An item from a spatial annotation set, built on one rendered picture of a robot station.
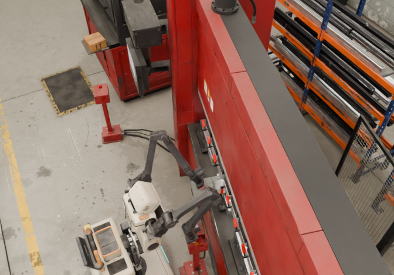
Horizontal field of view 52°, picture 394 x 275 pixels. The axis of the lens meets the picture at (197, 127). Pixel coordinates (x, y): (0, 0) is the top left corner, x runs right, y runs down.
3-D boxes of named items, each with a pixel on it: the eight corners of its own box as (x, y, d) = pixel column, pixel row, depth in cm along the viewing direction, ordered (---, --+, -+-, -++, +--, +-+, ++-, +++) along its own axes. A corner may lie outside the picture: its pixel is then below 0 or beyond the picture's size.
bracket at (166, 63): (151, 67, 422) (150, 61, 416) (174, 64, 425) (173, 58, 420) (157, 92, 395) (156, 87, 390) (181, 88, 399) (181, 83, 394)
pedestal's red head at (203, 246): (184, 233, 345) (183, 223, 331) (201, 229, 347) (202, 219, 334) (189, 254, 332) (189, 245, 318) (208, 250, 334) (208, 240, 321)
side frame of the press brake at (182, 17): (176, 160, 481) (164, -21, 312) (243, 148, 494) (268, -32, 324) (179, 177, 465) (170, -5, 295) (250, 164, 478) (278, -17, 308)
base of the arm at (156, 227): (147, 223, 291) (153, 236, 283) (155, 216, 289) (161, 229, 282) (154, 224, 297) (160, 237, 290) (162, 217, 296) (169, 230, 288)
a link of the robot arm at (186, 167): (158, 132, 305) (159, 138, 296) (164, 128, 305) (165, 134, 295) (186, 172, 324) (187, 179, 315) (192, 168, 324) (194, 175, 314)
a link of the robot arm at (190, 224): (211, 187, 296) (217, 199, 289) (216, 189, 300) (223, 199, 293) (179, 226, 311) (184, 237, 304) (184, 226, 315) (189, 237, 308)
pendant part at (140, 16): (132, 73, 421) (121, -1, 358) (155, 68, 426) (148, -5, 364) (142, 105, 388) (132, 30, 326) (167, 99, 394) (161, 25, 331)
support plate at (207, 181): (189, 181, 341) (189, 180, 341) (219, 176, 345) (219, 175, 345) (194, 199, 330) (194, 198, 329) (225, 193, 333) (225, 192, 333)
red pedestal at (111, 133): (101, 132, 512) (88, 83, 451) (121, 129, 515) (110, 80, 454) (102, 144, 499) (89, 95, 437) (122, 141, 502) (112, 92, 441)
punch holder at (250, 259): (245, 254, 283) (247, 244, 271) (256, 252, 284) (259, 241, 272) (251, 275, 273) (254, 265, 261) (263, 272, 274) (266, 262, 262)
